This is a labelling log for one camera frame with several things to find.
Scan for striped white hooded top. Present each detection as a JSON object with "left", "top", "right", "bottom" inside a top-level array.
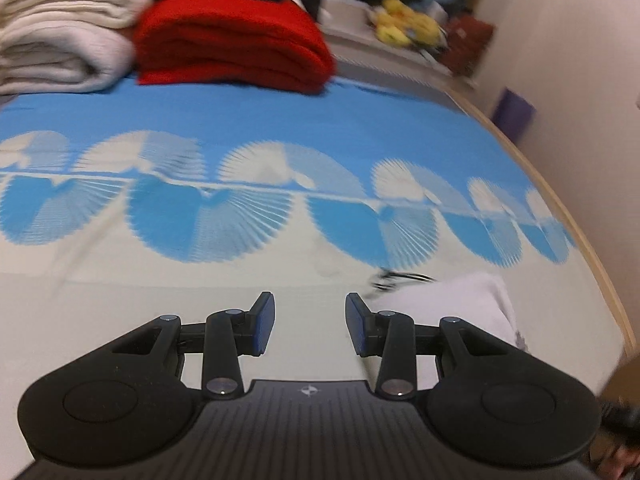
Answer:
[{"left": 364, "top": 270, "right": 527, "bottom": 350}]

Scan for person right hand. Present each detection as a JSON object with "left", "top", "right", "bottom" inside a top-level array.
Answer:
[{"left": 588, "top": 400, "right": 639, "bottom": 480}]

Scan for blue white patterned bedsheet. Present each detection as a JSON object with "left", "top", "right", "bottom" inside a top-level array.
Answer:
[{"left": 0, "top": 74, "right": 629, "bottom": 391}]

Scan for purple box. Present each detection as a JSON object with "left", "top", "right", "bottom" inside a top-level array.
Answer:
[{"left": 491, "top": 88, "right": 536, "bottom": 144}]

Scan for red folded blanket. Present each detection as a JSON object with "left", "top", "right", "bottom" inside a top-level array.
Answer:
[{"left": 134, "top": 0, "right": 335, "bottom": 94}]

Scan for dark red cushion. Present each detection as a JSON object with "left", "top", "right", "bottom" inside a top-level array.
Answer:
[{"left": 439, "top": 14, "right": 497, "bottom": 76}]

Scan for yellow plush toys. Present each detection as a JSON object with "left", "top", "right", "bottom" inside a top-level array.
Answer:
[{"left": 368, "top": 0, "right": 446, "bottom": 49}]

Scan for cream folded quilt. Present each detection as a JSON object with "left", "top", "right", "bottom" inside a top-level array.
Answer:
[{"left": 1, "top": 0, "right": 153, "bottom": 96}]

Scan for wooden bed frame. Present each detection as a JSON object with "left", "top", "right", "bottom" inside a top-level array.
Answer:
[{"left": 324, "top": 29, "right": 637, "bottom": 361}]

